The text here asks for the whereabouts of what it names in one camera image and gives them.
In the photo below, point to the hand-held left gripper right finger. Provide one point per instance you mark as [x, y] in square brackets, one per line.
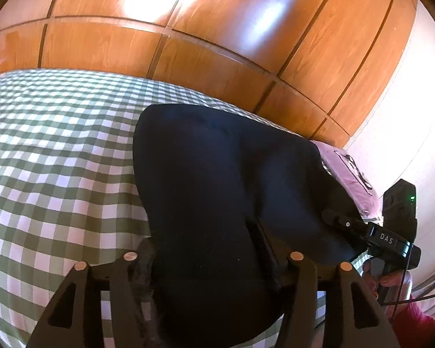
[272, 263]

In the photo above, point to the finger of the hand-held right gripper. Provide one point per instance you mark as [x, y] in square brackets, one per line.
[344, 223]

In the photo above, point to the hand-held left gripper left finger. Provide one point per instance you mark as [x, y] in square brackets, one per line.
[118, 279]

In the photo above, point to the black pants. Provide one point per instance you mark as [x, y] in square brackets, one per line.
[221, 188]

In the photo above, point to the person's right forearm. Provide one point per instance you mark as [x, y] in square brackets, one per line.
[417, 324]

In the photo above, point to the person's right hand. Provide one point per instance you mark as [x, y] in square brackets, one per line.
[389, 282]

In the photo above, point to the pink pillow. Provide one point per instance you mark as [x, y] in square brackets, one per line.
[339, 174]

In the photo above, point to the green checkered bed sheet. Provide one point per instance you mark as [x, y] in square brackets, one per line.
[58, 152]

